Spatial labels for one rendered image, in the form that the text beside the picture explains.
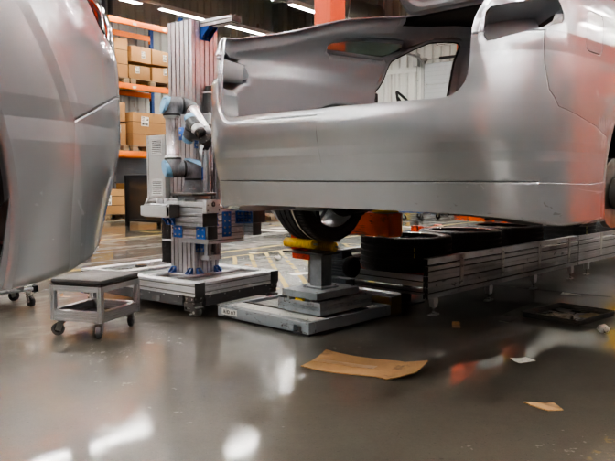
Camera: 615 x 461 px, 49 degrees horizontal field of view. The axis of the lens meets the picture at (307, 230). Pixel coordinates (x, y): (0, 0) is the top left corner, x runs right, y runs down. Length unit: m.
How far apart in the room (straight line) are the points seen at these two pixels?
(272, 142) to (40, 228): 1.98
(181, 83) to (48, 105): 3.86
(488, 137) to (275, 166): 1.05
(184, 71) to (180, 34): 0.26
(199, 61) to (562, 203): 3.12
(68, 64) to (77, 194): 0.22
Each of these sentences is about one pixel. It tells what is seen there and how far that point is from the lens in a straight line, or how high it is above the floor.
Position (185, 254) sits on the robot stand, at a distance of 5.02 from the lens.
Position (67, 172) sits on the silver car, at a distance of 1.24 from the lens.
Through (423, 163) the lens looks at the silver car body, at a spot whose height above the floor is 0.97.
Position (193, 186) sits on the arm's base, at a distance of 4.68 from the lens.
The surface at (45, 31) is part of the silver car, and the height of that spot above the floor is 1.16.
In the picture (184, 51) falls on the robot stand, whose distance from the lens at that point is 5.07.
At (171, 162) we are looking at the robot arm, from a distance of 4.64.
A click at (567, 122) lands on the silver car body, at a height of 1.12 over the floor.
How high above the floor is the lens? 0.92
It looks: 4 degrees down
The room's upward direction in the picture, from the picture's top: straight up
